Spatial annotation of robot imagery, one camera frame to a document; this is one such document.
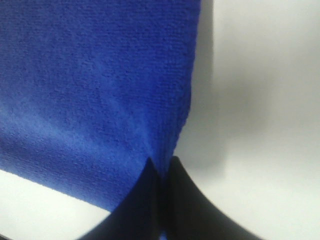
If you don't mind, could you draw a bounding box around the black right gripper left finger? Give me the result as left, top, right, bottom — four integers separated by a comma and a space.
80, 159, 162, 240

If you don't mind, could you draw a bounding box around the blue microfiber towel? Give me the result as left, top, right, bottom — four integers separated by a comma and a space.
0, 0, 201, 211

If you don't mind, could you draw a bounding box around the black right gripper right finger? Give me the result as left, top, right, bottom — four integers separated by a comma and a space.
164, 156, 255, 240

